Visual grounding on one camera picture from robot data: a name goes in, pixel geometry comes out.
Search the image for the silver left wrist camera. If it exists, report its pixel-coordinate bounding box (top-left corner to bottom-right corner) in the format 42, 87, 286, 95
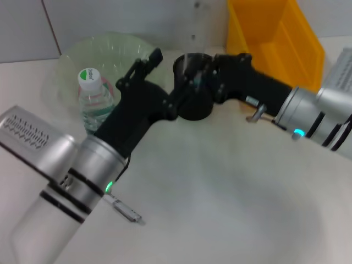
0, 106, 80, 184

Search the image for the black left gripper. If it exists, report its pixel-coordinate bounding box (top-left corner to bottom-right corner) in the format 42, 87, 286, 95
95, 48, 206, 161

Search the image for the green translucent plastic bowl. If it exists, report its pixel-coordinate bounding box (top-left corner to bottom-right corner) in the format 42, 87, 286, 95
56, 31, 166, 111

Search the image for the pink toy peach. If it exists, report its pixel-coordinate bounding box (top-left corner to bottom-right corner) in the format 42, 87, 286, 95
101, 76, 116, 93

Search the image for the yellow plastic bin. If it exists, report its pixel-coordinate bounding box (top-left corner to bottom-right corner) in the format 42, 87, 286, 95
226, 0, 326, 93

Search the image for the black mesh pen holder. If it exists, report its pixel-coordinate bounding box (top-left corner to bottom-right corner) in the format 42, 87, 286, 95
172, 53, 217, 122

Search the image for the silver right gripper connector post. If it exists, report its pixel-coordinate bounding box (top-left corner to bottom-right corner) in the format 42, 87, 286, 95
246, 103, 267, 123

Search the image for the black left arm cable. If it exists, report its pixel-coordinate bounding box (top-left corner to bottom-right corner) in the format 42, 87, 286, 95
112, 155, 132, 183

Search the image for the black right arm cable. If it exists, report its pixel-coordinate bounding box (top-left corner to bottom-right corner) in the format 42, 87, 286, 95
261, 115, 288, 130

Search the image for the grey pen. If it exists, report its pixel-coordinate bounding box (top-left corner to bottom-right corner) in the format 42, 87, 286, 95
106, 194, 146, 227

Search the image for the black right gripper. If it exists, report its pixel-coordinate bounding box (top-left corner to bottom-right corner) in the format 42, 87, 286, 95
199, 53, 294, 116

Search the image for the clear water bottle green label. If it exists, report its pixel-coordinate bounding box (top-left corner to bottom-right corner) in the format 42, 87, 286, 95
78, 68, 116, 135

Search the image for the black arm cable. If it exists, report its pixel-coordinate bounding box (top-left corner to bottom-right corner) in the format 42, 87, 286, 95
261, 115, 288, 130
112, 155, 132, 183

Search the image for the transparent plastic ruler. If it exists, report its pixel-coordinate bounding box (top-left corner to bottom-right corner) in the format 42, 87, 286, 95
189, 0, 210, 60

